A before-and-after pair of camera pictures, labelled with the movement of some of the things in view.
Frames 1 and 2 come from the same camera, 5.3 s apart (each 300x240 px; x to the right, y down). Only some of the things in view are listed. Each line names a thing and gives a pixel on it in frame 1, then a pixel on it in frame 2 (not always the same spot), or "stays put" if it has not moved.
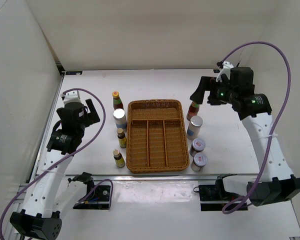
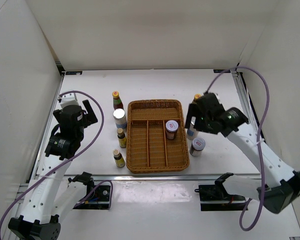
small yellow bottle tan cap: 122,138 stays put
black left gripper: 92,117 stays put
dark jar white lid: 200,160 -> 171,126
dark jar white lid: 198,145 stays put
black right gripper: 206,84 -> 193,110
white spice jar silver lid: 120,119 stays put
